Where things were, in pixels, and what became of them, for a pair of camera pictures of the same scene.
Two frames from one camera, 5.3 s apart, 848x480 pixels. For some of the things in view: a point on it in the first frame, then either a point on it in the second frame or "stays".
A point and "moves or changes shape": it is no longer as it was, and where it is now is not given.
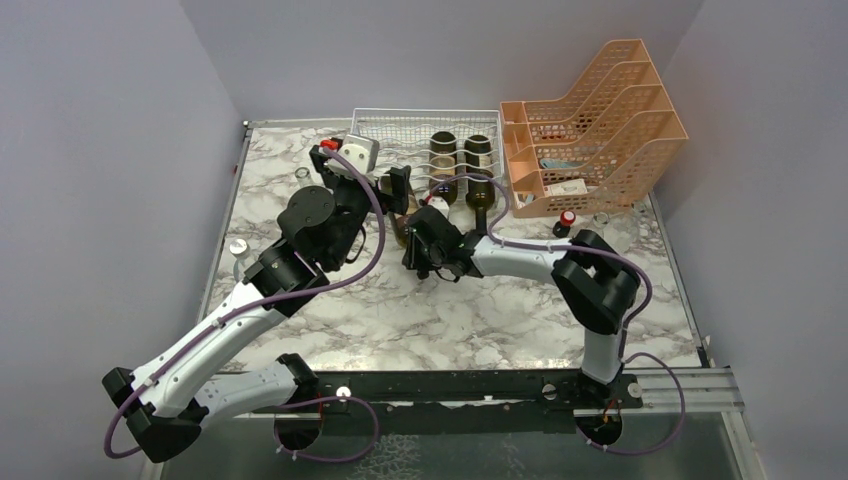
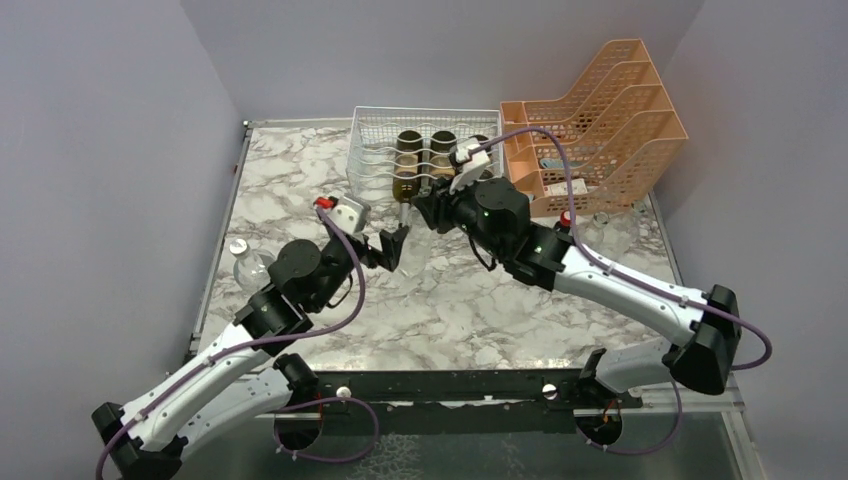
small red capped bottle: (562, 228) stays
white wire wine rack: (453, 153) stays
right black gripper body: (429, 258) to (453, 210)
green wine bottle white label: (443, 165) stays
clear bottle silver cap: (240, 249) stays
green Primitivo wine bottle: (400, 219) moves or changes shape
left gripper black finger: (400, 184) to (391, 244)
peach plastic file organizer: (603, 146) stays
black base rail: (468, 393) stays
